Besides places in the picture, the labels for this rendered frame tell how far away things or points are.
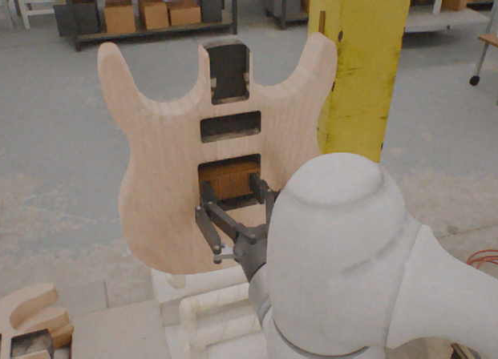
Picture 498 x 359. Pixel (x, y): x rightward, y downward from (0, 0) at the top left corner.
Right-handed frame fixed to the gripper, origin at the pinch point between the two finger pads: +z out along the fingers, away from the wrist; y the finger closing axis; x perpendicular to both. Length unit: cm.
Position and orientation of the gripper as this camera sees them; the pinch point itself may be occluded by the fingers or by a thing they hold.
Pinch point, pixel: (231, 186)
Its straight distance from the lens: 74.8
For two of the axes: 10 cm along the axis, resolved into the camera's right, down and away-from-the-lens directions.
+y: 9.5, -1.9, 2.6
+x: 0.0, -8.2, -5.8
